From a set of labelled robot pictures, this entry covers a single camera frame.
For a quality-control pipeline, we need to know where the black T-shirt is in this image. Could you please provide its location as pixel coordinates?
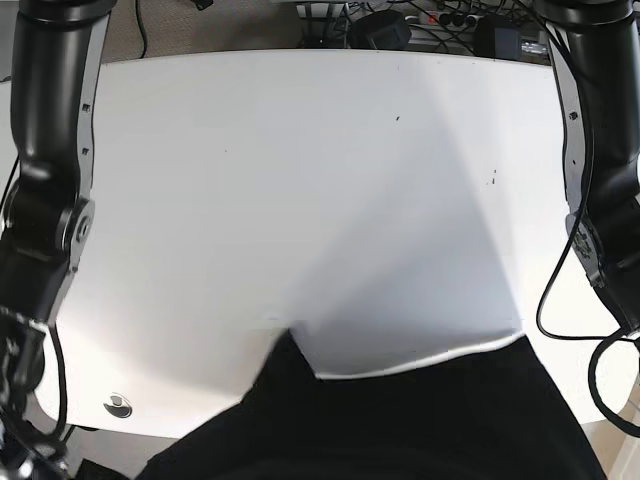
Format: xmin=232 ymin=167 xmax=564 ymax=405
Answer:
xmin=142 ymin=334 xmax=604 ymax=479

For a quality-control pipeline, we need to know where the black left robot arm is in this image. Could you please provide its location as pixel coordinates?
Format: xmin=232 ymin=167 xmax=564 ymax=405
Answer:
xmin=532 ymin=1 xmax=639 ymax=437

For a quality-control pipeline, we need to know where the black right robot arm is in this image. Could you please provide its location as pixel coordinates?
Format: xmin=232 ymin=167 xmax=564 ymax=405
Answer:
xmin=1 ymin=1 xmax=113 ymax=479

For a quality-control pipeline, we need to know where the left metal table grommet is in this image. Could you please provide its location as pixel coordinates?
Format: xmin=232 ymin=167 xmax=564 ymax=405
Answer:
xmin=103 ymin=392 xmax=133 ymax=419

